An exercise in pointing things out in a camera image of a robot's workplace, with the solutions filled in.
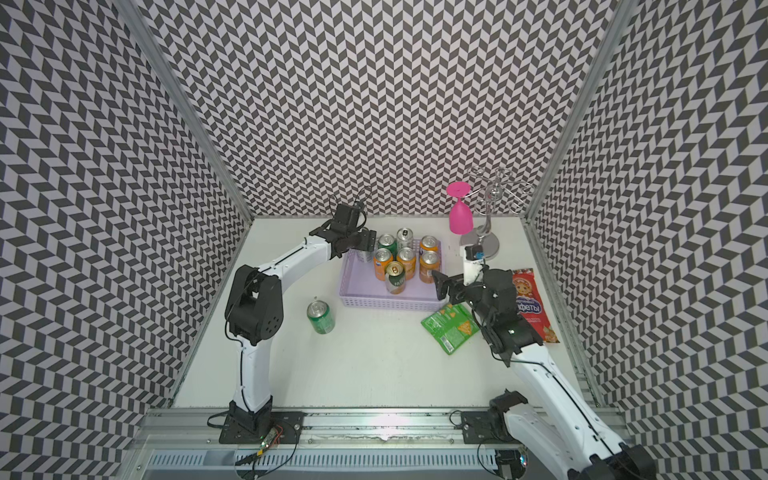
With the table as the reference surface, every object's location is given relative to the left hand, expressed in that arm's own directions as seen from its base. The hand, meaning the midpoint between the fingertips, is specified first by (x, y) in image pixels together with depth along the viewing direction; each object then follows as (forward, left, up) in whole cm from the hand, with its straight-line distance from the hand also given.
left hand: (363, 236), depth 98 cm
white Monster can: (-3, 0, -7) cm, 7 cm away
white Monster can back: (-1, -14, +1) cm, 14 cm away
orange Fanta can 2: (-8, -7, -1) cm, 11 cm away
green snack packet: (-27, -28, -10) cm, 40 cm away
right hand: (-22, -25, +10) cm, 35 cm away
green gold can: (-15, -11, -1) cm, 19 cm away
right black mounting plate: (-53, -33, -11) cm, 63 cm away
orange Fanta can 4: (-9, -22, -2) cm, 23 cm away
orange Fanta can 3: (-8, -15, -2) cm, 17 cm away
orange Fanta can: (-3, -22, 0) cm, 22 cm away
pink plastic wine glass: (+4, -32, +6) cm, 33 cm away
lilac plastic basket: (-14, +1, -10) cm, 17 cm away
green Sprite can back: (-2, -8, 0) cm, 9 cm away
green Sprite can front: (-28, +10, -1) cm, 30 cm away
